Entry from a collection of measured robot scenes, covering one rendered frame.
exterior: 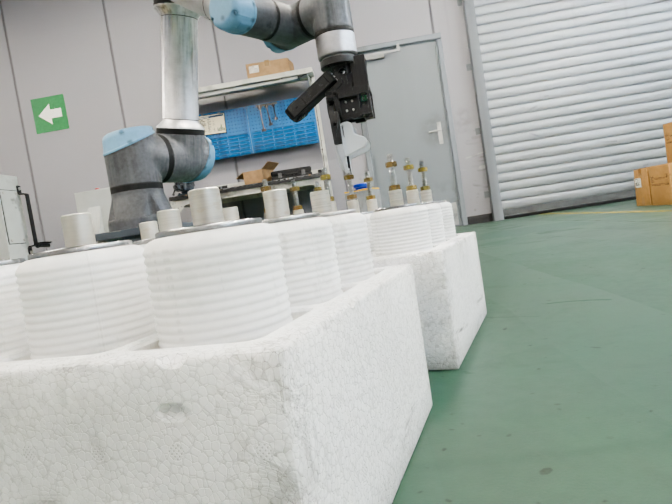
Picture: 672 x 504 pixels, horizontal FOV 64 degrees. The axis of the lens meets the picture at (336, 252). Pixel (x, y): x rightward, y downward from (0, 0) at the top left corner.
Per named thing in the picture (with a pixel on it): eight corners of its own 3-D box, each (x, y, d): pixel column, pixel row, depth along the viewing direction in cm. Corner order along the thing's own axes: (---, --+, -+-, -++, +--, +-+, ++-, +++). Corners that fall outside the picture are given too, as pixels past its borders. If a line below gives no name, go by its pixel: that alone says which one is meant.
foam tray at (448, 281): (236, 379, 94) (219, 278, 93) (322, 326, 130) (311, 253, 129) (459, 369, 80) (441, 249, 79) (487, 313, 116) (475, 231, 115)
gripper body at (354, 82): (372, 115, 98) (362, 48, 97) (326, 124, 99) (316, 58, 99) (376, 122, 105) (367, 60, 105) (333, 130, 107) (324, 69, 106)
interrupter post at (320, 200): (310, 222, 60) (305, 193, 60) (317, 221, 62) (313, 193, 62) (330, 219, 59) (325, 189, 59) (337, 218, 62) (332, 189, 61)
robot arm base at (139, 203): (96, 234, 118) (88, 189, 117) (127, 232, 133) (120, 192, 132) (162, 223, 117) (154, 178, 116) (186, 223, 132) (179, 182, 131)
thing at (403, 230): (415, 324, 82) (397, 208, 82) (373, 321, 90) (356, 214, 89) (455, 310, 88) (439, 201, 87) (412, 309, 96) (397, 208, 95)
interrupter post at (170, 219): (155, 245, 53) (150, 212, 53) (170, 243, 55) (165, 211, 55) (176, 242, 52) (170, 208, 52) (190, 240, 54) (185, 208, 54)
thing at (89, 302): (27, 503, 40) (-19, 267, 40) (116, 447, 50) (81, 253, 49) (129, 507, 37) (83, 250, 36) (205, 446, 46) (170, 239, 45)
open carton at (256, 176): (250, 189, 597) (246, 169, 595) (282, 183, 584) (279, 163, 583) (237, 189, 568) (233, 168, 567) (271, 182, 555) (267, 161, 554)
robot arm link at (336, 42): (311, 35, 99) (320, 48, 107) (315, 60, 99) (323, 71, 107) (351, 26, 97) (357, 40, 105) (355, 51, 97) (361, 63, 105)
